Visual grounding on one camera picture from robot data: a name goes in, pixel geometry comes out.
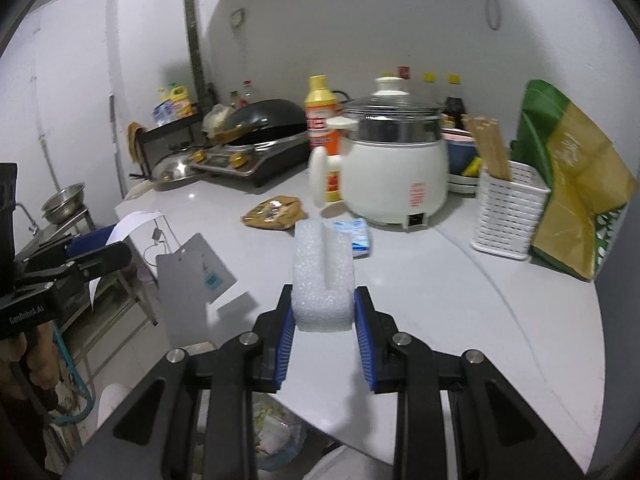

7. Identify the black induction cooker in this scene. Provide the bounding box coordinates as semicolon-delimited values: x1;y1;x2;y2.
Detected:
189;132;311;189

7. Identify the white foam block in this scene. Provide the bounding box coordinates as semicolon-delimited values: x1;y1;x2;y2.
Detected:
291;217;357;333

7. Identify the teal hose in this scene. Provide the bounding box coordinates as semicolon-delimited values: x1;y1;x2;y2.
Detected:
52;327;96;426

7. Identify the yellow detergent bottle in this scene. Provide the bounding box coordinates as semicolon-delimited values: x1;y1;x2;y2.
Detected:
169;84;195;120

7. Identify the grey paper hang tag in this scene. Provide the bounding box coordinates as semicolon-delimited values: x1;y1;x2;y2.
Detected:
155;232;238;346

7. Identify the bundle of wooden chopsticks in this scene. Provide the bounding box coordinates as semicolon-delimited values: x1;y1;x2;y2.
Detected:
461;115;513;182

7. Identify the white electric cooking pot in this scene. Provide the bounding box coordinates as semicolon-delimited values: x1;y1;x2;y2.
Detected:
307;76;451;231

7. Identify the black metal rack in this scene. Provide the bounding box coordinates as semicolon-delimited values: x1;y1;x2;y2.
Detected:
136;112;211;178

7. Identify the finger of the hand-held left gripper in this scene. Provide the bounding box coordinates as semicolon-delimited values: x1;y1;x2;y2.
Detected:
20;227;119;267
22;241;134;284

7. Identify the steel pot lid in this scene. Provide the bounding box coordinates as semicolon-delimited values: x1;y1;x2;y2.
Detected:
150;152;206;185

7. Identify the white paper sheet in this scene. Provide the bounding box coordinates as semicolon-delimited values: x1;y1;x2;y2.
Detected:
91;211;165;298

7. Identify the black wok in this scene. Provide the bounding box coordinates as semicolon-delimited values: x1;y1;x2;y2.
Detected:
215;99;308;147

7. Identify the plastic bag with food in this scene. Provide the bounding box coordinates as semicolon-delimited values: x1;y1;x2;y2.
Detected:
201;103;236;138

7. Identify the person's left hand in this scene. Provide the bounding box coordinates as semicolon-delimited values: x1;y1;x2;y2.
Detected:
20;322;60;401

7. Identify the blue tissue packet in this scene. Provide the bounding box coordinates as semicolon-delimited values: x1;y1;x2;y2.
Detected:
320;217;375;259

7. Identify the dark vertical pipe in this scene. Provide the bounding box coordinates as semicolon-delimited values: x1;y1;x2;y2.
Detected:
184;0;207;108

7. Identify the yellow orange dish soap bottle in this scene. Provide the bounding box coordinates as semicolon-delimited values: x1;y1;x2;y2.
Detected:
305;75;343;204

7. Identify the steel bowl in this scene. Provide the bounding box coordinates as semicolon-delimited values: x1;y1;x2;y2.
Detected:
41;183;86;213

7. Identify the green and gold bag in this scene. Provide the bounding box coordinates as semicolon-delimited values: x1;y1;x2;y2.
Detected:
510;79;638;282

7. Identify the white plate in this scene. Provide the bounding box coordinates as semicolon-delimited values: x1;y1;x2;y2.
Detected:
446;174;481;196

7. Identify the person's left forearm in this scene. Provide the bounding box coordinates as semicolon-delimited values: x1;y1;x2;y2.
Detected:
0;360;51;466

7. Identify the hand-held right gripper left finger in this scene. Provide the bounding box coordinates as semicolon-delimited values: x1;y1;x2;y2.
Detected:
60;284;297;480

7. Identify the brown round board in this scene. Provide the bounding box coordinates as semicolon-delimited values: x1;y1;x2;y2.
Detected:
127;121;146;163

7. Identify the brown snack box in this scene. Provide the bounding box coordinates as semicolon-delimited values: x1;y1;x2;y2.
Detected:
241;196;307;231

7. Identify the white plastic chopstick basket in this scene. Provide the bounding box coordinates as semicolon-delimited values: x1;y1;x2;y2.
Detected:
470;160;552;261

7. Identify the dark soy sauce bottle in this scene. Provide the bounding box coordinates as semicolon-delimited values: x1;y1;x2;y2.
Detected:
442;75;467;128

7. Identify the bin with blue bag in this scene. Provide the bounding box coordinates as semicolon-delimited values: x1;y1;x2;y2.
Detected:
252;392;308;473

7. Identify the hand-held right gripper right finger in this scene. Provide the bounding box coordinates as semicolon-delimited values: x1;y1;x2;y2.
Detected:
352;286;586;480

